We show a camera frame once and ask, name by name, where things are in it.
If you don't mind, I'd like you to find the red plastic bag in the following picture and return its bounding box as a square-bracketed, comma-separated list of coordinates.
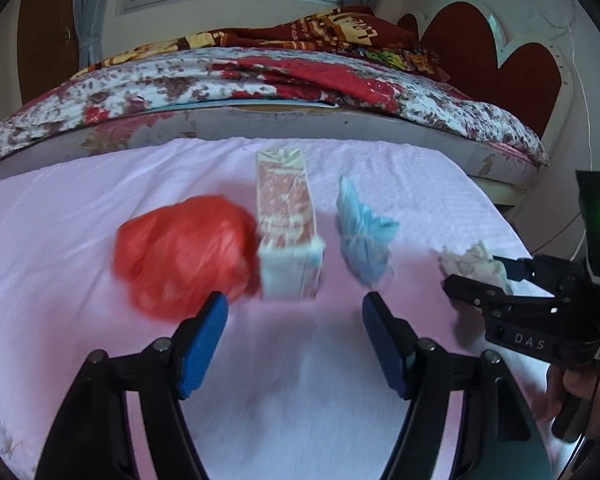
[112, 195, 261, 318]

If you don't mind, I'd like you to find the pink tablecloth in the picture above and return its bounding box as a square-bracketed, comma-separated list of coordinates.
[0, 137, 546, 480]

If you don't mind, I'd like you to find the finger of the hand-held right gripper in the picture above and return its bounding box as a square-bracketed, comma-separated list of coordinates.
[490, 254, 588, 292]
[442, 274, 558, 313]

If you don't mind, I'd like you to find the red heart-shaped headboard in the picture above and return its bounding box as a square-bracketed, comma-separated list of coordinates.
[397, 2, 576, 141]

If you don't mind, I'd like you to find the wooden door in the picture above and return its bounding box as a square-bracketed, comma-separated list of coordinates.
[17, 0, 81, 106]

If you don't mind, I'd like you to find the crumpled blue bag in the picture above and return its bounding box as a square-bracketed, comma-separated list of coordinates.
[335, 176, 400, 288]

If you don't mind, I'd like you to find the floral quilt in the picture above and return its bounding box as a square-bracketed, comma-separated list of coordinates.
[0, 47, 551, 171]

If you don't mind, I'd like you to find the white tissue wad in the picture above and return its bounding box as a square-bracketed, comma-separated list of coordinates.
[439, 241, 513, 293]

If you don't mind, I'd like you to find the red and white carton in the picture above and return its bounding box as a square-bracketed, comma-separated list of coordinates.
[256, 147, 327, 301]

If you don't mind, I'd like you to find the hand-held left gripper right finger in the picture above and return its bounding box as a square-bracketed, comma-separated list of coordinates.
[361, 291, 556, 480]

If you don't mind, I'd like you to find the red printed blanket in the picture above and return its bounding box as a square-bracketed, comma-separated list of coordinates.
[87, 5, 451, 78]

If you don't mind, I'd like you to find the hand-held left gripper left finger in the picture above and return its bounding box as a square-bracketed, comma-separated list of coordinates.
[32, 291, 230, 480]

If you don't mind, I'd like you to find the person's right hand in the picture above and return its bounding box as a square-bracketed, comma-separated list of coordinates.
[540, 349, 600, 426]

